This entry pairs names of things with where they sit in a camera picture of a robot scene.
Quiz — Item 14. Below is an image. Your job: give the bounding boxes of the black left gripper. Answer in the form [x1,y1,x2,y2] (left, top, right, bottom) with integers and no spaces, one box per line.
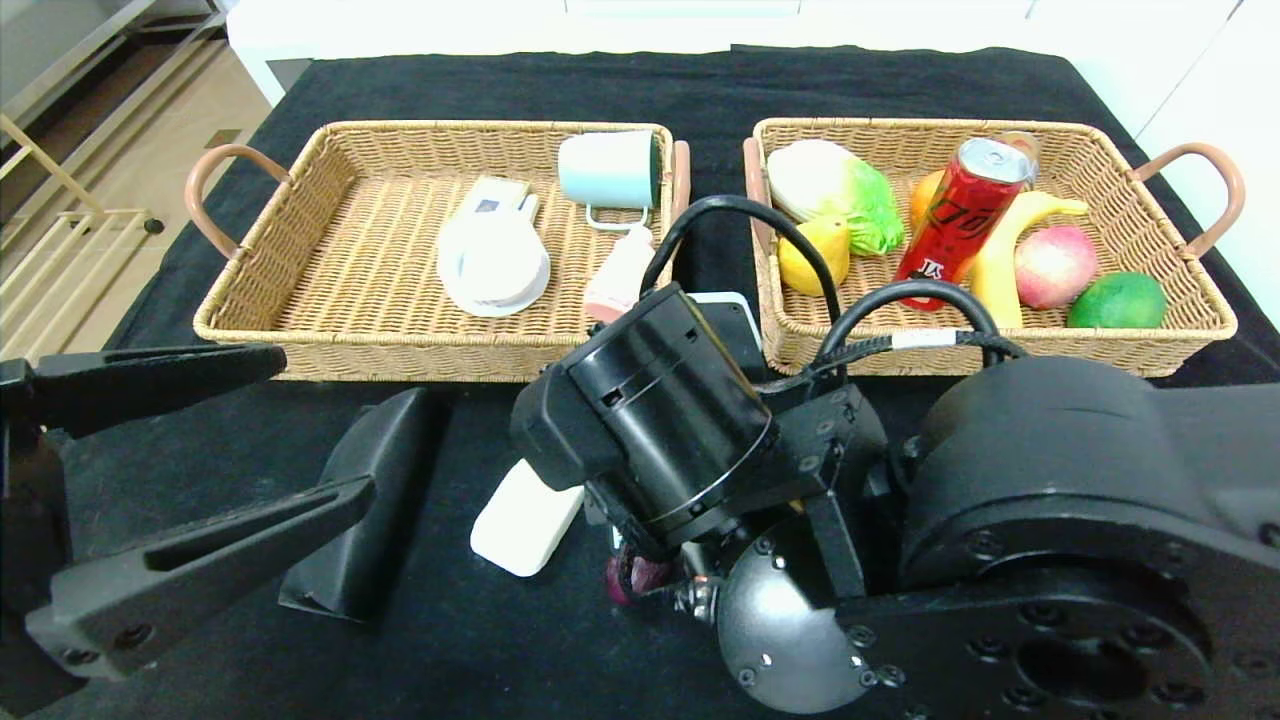
[0,343,377,718]

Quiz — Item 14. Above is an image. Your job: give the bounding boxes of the purple eggplant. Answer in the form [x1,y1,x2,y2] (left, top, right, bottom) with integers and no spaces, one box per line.
[604,553,674,608]

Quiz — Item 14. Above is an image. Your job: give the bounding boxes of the red cola can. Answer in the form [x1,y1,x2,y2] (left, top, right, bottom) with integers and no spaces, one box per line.
[892,137,1037,312]

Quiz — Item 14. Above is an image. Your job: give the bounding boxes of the yellow banana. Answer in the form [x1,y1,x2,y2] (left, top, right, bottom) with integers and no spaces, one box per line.
[969,191,1090,330]

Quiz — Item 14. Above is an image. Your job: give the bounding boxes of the red apple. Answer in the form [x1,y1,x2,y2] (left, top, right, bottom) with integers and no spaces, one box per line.
[1014,225,1100,310]

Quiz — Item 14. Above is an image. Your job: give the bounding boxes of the wicker basket with household items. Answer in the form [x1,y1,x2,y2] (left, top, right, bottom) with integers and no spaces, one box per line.
[185,120,693,384]

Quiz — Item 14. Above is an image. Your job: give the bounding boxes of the wicker basket with food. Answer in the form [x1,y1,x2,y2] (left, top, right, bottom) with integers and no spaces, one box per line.
[742,117,1247,379]

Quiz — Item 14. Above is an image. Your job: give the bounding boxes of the black curved plastic object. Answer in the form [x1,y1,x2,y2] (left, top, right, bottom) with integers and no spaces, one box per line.
[278,388,447,624]

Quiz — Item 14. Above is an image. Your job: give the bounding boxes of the light wooden rack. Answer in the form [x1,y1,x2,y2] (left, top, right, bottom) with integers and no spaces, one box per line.
[0,112,167,377]

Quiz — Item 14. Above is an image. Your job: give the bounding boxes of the white soap bar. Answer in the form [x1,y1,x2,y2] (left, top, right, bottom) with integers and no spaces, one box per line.
[470,458,587,578]

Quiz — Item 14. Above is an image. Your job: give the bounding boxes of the white round container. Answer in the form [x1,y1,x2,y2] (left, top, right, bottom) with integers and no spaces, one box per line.
[437,208,553,319]

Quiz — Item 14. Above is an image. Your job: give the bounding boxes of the small white card box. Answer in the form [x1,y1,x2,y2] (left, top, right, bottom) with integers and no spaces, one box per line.
[452,176,541,226]

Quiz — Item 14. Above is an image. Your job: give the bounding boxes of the pink small bottle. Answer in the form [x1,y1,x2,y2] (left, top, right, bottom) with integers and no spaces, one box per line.
[583,225,662,324]

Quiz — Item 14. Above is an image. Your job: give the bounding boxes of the mint green cup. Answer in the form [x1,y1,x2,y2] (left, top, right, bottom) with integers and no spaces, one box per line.
[557,130,664,233]

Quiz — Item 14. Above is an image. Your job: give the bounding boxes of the yellow pear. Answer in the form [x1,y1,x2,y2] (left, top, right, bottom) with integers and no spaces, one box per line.
[778,215,853,298]

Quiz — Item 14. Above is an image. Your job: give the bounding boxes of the black felt table cloth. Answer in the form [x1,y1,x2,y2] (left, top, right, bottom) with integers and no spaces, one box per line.
[0,45,1280,720]

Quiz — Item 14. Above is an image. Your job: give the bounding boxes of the green white cabbage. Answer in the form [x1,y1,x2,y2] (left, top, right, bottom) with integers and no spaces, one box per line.
[766,139,906,257]

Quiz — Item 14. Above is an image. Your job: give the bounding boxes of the orange fruit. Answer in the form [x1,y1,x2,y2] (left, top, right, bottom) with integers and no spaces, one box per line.
[907,169,947,234]

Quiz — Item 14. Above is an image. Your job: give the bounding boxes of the green mango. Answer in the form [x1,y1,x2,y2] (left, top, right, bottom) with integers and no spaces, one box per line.
[1067,272,1168,330]

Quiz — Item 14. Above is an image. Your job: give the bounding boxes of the grey metal shelf frame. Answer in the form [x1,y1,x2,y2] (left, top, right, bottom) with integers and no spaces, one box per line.
[0,0,225,127]

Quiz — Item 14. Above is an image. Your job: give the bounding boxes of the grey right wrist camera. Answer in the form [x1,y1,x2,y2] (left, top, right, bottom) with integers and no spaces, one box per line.
[688,290,764,353]

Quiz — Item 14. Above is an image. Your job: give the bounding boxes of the black smooth camera cable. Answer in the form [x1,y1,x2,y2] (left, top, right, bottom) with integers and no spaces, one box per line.
[640,194,847,333]

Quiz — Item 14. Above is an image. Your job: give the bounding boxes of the black smooth arm cable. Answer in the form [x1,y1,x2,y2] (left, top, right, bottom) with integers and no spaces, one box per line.
[814,279,1003,389]

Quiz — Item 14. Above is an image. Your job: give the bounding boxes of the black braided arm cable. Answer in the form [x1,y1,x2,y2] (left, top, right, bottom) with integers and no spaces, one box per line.
[838,328,1028,373]

